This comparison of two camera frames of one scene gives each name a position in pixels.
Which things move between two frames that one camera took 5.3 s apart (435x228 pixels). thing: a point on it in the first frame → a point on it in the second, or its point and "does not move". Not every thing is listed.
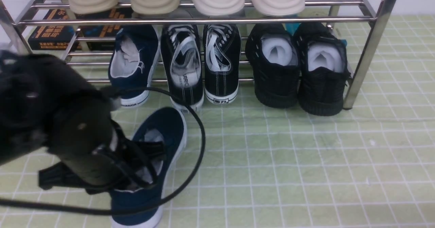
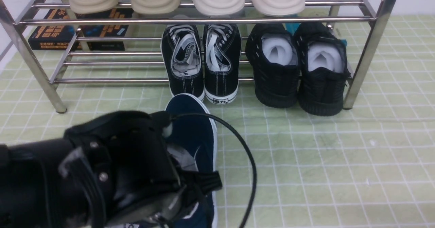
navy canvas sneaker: x=133 y=60 → x=194 y=141
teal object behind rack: x=292 y=28 does not move
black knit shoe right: x=324 y=71 does not move
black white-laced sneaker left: x=182 y=52 does not move
